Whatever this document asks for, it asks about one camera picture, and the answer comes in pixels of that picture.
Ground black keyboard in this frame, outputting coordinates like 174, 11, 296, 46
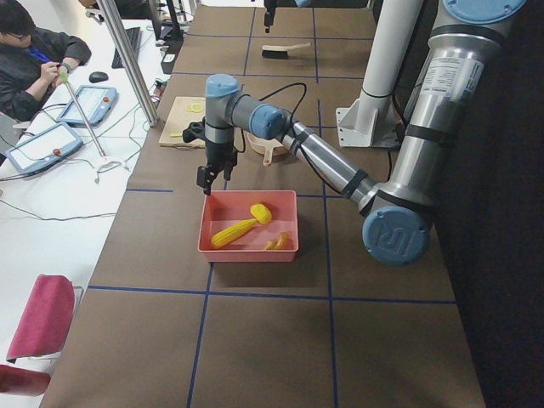
110, 26, 142, 70

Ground seated person dark jacket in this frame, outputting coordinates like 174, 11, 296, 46
1, 1, 92, 122

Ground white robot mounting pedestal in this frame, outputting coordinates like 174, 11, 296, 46
336, 0, 423, 149

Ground red chair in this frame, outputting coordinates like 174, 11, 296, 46
1, 275, 77, 397

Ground yellow toy corn cob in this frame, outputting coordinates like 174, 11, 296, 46
210, 218, 258, 249

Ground blue teach pendant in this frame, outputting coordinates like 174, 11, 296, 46
56, 85, 118, 128
6, 122, 83, 174

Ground wooden cutting board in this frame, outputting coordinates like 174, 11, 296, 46
159, 97, 206, 149

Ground red plastic bin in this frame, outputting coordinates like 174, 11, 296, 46
198, 190, 298, 263

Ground metal grabber stick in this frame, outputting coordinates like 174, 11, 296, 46
59, 71, 106, 161

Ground blue teach pendant far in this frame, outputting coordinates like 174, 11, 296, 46
56, 85, 118, 128

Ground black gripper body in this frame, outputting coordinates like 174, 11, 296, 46
263, 0, 276, 33
196, 142, 238, 196

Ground tan toy ginger root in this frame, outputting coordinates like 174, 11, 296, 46
264, 232, 291, 251

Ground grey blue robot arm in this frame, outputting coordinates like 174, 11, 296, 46
183, 1, 523, 265

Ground aluminium frame post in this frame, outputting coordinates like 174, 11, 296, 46
97, 0, 159, 128

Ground blue teach pendant near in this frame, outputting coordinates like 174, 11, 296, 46
6, 122, 83, 174

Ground yellow lemon slice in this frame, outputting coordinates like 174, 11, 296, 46
186, 103, 204, 113

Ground yellow toy potato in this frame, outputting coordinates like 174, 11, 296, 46
250, 203, 272, 224

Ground beige hand brush black bristles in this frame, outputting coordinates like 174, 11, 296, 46
261, 42, 311, 60

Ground black computer mouse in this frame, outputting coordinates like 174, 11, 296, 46
88, 71, 109, 83

